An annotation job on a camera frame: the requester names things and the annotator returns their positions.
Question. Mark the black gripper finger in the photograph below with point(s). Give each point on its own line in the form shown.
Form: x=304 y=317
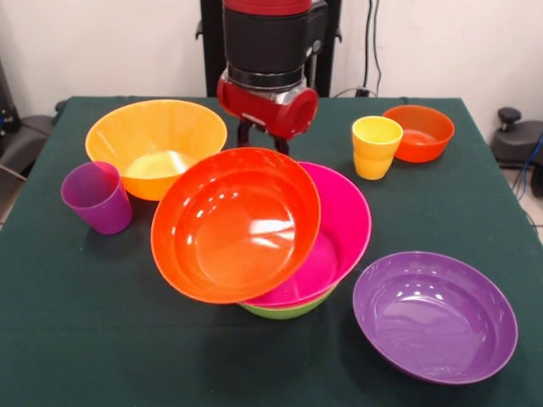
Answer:
x=282 y=146
x=244 y=133

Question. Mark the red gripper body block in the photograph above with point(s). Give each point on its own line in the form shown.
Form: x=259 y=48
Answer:
x=271 y=112

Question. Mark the small red bowl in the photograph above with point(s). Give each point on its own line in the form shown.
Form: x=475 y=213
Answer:
x=424 y=135

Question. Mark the dark green tablecloth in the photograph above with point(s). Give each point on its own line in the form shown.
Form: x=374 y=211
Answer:
x=254 y=360

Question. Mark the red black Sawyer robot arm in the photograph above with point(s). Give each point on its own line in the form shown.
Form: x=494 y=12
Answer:
x=267 y=38

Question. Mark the large orange bowl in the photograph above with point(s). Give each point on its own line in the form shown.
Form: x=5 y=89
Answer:
x=157 y=127

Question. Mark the large pink bowl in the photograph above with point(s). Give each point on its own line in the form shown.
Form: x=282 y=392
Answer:
x=339 y=237

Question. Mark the large red shallow bowl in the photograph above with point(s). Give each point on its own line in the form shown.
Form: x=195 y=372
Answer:
x=229 y=229

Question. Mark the large purple shallow bowl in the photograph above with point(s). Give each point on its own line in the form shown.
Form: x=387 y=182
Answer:
x=432 y=318

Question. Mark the purple cup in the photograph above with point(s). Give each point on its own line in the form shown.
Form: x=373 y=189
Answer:
x=99 y=203

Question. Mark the green bowl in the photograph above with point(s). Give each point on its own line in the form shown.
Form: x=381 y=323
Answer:
x=288 y=311

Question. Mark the black floor base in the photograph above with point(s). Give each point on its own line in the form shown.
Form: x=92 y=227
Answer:
x=517 y=144
x=25 y=140

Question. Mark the yellow cup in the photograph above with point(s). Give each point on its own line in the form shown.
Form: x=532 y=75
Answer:
x=375 y=144

